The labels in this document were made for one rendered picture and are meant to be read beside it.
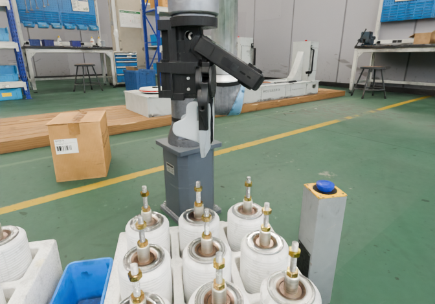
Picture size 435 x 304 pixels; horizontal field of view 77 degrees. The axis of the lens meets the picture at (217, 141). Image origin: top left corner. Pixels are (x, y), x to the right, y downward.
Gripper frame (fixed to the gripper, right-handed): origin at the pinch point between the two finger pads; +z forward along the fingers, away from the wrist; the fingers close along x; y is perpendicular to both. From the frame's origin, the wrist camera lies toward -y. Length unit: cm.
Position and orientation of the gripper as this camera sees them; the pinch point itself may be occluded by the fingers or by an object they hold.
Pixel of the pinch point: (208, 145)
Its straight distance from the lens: 46.4
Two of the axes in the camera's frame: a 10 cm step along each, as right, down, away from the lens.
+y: -9.9, -0.3, 1.0
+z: 0.0, 9.5, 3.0
